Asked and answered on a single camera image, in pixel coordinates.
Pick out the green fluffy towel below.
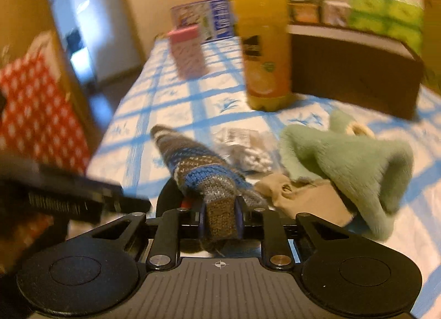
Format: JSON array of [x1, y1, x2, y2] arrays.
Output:
[[278, 109, 414, 240]]

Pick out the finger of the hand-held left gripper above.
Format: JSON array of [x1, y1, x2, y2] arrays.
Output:
[[101, 181, 153, 215]]

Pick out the green tissue pack bundle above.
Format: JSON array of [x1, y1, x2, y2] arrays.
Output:
[[348, 0, 425, 54]]

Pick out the large cardboard box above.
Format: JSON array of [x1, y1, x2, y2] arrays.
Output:
[[415, 0, 441, 92]]

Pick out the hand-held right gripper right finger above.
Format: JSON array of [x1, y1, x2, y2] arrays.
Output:
[[235, 198, 349, 270]]

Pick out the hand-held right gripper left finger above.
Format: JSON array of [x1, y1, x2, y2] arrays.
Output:
[[90, 203, 208, 270]]

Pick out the brown box with white inside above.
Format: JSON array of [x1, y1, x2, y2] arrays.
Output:
[[287, 24, 426, 120]]

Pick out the beige socks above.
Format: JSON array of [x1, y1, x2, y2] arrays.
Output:
[[255, 172, 359, 228]]

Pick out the pink patterned cup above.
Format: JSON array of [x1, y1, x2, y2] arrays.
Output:
[[168, 24, 209, 80]]

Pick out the orange juice bottle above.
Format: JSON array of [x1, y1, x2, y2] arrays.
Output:
[[230, 0, 293, 112]]

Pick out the blue checked bed sheet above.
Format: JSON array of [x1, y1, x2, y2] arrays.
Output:
[[86, 34, 441, 319]]

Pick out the blue printed milk carton box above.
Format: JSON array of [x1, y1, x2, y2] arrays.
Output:
[[170, 0, 236, 42]]

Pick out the striped knit sock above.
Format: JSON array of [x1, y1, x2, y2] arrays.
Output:
[[150, 125, 267, 254]]

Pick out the red white patterned bag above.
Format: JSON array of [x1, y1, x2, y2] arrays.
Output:
[[0, 31, 92, 175]]

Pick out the orange snack box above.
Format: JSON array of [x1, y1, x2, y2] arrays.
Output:
[[287, 0, 324, 24]]

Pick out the white appliance box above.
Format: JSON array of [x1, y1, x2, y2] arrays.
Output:
[[322, 0, 352, 26]]

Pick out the small plastic packet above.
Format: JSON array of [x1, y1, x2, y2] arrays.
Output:
[[210, 127, 276, 175]]

